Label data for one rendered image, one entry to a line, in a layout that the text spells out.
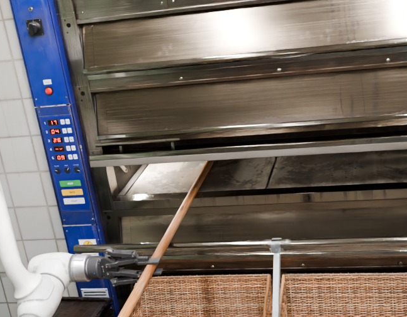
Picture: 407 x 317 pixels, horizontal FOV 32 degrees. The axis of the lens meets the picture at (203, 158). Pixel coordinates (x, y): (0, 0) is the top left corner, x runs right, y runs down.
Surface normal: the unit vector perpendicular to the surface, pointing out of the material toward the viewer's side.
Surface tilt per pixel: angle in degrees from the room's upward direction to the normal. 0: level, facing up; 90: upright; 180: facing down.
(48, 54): 90
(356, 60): 90
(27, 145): 90
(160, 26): 70
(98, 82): 90
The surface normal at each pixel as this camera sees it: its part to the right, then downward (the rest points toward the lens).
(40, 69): -0.22, 0.36
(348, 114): -0.25, 0.02
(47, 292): 0.72, -0.42
